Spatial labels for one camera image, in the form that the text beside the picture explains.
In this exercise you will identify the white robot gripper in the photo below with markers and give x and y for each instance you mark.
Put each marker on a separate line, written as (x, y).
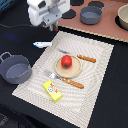
(46, 13)

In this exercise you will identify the red toy tomato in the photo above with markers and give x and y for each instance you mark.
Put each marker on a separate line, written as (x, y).
(66, 61)

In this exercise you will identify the grey toy pot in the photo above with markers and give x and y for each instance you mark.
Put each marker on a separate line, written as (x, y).
(15, 69)

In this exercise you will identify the grey toy saucepan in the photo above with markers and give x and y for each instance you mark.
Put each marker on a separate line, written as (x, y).
(91, 15)

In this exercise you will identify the round wooden plate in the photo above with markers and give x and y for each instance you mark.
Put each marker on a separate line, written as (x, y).
(71, 72)

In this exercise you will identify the brown toy stove board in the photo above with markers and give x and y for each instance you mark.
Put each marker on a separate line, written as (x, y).
(107, 26)

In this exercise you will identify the beige bowl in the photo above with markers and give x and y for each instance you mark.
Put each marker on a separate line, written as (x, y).
(123, 16)

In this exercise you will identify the yellow butter box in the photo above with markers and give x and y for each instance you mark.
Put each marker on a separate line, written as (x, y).
(52, 90)

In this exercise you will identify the beige woven placemat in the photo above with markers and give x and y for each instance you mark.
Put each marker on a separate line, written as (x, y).
(76, 105)

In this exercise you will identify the wooden handled toy knife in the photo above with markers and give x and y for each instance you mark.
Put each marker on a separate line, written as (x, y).
(79, 56)

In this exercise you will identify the wooden handled toy fork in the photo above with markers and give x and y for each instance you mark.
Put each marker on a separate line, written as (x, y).
(66, 80)

